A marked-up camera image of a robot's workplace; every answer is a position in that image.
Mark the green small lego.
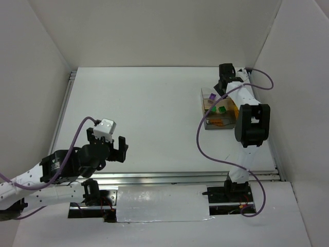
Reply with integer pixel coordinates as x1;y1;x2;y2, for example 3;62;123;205
218;106;227;114

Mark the brown lego brick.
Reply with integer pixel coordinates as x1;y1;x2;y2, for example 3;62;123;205
209;119;225;127

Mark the purple small lego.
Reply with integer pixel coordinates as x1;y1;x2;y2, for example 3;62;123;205
209;93;216;100

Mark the yellow lego brick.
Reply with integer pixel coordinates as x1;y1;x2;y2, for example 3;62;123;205
233;104;239;120

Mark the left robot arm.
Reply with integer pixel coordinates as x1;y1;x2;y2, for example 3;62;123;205
1;128;129;221

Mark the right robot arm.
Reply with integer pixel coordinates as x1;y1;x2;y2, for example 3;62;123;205
214;63;270;202

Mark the clear tall side bin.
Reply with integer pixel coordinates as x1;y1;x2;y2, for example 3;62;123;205
228;99;239;120

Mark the silver tape sheet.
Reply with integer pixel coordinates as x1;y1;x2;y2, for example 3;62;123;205
116;185;211;223

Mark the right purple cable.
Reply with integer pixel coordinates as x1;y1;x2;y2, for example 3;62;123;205
196;67;274;218

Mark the purple cable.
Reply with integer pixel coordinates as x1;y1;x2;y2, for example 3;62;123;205
196;67;274;218
0;116;102;220

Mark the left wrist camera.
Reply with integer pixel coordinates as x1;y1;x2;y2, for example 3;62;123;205
93;118;116;140

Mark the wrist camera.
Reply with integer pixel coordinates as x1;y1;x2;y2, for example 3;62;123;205
93;118;116;140
236;68;251;83

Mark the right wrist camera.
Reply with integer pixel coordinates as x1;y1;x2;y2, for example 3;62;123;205
236;68;251;83

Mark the aluminium front rail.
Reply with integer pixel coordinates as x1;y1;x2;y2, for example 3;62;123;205
59;171;281;186

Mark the aluminium rail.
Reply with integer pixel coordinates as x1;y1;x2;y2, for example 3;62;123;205
48;71;77;154
59;171;281;186

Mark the left aluminium rail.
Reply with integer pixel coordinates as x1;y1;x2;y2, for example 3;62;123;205
48;71;77;154

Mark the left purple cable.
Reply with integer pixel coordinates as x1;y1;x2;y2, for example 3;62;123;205
0;116;102;220

